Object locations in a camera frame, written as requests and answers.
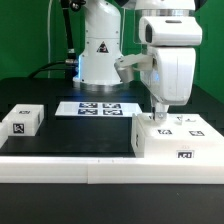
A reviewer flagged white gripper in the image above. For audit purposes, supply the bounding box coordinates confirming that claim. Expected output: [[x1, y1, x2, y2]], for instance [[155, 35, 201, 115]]
[[140, 47, 196, 121]]

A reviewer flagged white cabinet body box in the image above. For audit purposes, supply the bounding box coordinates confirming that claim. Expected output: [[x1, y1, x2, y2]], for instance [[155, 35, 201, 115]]
[[131, 114, 224, 161]]

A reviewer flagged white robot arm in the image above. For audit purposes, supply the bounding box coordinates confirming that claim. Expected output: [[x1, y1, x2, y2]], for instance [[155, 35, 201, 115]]
[[60, 0, 202, 120]]

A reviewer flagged white cabinet top block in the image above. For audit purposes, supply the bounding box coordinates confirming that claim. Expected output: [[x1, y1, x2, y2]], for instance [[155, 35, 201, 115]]
[[3, 104, 44, 136]]

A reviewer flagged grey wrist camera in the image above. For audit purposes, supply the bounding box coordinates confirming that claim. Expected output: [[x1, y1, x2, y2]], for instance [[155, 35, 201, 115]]
[[114, 54, 153, 83]]

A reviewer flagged white U-shaped fence frame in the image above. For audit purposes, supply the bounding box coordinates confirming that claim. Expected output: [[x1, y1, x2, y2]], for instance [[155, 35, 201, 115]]
[[0, 156, 224, 184]]

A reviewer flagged white marker base plate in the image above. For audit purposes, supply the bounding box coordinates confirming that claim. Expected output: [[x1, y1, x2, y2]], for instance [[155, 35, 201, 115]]
[[55, 101, 141, 117]]

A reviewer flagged black cable bundle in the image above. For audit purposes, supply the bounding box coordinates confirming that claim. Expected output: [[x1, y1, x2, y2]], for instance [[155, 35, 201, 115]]
[[27, 0, 81, 80]]

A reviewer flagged white cable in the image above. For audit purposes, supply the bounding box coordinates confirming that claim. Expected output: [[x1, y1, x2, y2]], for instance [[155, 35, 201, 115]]
[[47, 0, 55, 79]]

